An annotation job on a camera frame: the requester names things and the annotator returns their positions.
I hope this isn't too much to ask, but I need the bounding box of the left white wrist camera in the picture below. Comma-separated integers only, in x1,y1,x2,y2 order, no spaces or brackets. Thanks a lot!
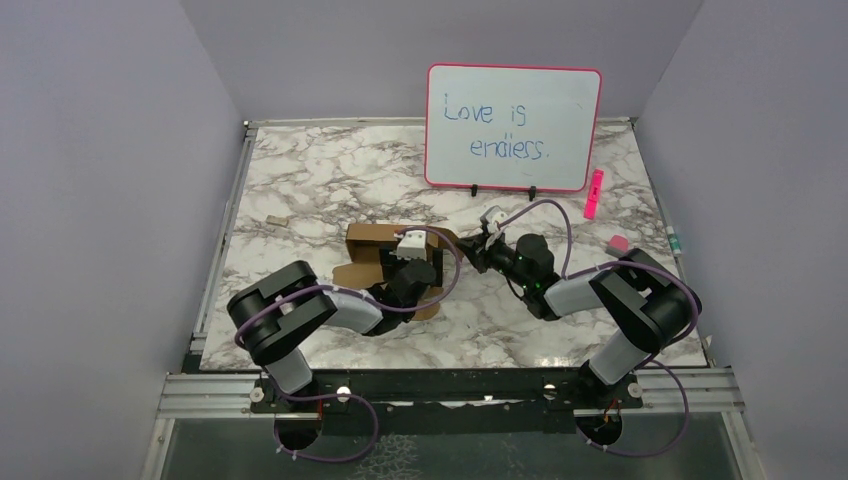
394,229,428,261

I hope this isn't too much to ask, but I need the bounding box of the green white marker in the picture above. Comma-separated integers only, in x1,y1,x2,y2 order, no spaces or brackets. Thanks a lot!
666,226,683,258

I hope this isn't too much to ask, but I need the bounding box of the small wooden block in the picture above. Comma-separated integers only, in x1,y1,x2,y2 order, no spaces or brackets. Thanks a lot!
266,215,289,228

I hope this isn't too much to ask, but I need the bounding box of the pink highlighter marker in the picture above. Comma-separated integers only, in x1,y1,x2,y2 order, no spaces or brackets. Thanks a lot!
583,169,605,220

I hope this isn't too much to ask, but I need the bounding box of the pink framed whiteboard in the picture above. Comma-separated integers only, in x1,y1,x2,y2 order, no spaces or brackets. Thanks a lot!
424,63,603,193

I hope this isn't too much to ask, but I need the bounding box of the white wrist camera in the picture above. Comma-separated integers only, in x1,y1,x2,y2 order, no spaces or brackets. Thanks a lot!
394,229,428,261
480,206,509,234

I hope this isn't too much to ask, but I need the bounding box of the pink grey eraser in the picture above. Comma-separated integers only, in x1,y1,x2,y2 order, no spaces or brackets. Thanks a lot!
605,235,630,258

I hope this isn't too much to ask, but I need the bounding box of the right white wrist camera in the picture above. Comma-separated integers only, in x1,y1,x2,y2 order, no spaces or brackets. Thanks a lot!
480,206,509,234

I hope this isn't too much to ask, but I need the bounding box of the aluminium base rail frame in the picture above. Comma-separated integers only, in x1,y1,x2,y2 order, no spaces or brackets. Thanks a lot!
142,368,765,479

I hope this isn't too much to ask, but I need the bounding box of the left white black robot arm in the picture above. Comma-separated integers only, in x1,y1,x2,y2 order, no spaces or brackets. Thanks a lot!
226,248,444,411

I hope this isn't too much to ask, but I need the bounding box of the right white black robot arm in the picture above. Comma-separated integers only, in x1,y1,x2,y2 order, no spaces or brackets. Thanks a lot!
457,233,702,407

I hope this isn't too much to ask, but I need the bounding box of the brown cardboard box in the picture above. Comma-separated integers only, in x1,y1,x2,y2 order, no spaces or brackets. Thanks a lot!
328,223,462,336

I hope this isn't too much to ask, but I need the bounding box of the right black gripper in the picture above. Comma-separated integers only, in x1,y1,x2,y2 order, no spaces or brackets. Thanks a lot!
454,232,532,290

